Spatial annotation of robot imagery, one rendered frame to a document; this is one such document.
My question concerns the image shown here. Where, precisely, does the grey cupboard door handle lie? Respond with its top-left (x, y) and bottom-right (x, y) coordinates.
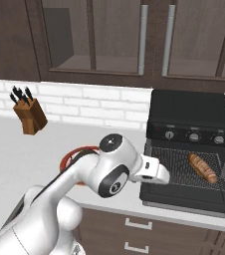
top-left (161, 4), bottom-right (176, 77)
top-left (137, 4), bottom-right (149, 76)

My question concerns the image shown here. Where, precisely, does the black knife handle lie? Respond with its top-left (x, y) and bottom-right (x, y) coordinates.
top-left (19, 94), bottom-right (31, 107)
top-left (11, 85), bottom-right (22, 98)
top-left (24, 86), bottom-right (35, 101)
top-left (9, 92), bottom-right (19, 105)

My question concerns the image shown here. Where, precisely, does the wooden knife block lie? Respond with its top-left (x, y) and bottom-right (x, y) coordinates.
top-left (12, 98), bottom-right (49, 135)

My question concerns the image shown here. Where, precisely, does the black toaster oven door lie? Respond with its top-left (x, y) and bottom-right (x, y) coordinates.
top-left (138, 179), bottom-right (225, 219)

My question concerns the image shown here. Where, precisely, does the dark glass cupboard door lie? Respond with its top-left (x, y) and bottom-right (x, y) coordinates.
top-left (150, 0), bottom-right (225, 94)
top-left (25, 0), bottom-right (153, 88)

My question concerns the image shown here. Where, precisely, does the dark wood drawer front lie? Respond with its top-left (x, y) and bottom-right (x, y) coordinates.
top-left (79, 207), bottom-right (218, 243)
top-left (79, 232), bottom-right (215, 255)

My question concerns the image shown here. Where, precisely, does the brown baguette bread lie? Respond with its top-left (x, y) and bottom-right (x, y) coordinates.
top-left (187, 152), bottom-right (219, 185)

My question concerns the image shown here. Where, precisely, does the grey toaster oven knob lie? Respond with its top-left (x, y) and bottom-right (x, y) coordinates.
top-left (212, 133), bottom-right (225, 145)
top-left (164, 129), bottom-right (175, 140)
top-left (187, 130), bottom-right (202, 143)

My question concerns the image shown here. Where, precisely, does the white drawer handle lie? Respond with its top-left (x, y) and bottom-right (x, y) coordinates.
top-left (124, 217), bottom-right (154, 231)
top-left (123, 241), bottom-right (150, 255)

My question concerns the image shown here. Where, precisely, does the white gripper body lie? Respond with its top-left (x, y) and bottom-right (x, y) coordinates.
top-left (155, 162), bottom-right (171, 185)

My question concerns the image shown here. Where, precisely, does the metal toaster oven rack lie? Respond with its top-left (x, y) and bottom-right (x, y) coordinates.
top-left (148, 146), bottom-right (225, 192)

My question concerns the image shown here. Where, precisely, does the red plate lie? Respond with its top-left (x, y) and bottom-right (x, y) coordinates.
top-left (59, 145), bottom-right (102, 186)

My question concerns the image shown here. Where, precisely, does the black toaster oven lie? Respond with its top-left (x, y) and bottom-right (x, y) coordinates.
top-left (138, 88), bottom-right (225, 219)

